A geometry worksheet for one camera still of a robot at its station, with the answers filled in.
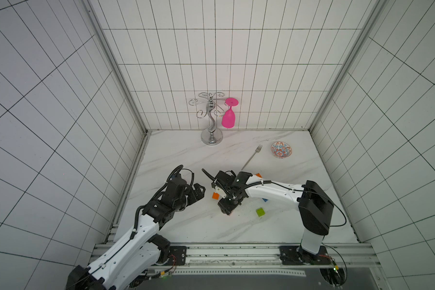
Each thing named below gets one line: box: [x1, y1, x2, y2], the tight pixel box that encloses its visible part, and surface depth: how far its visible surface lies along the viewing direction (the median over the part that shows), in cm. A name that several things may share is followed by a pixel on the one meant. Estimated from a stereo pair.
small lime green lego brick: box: [255, 207, 266, 217], surface depth 85 cm
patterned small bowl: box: [270, 140, 293, 159], surface depth 109 cm
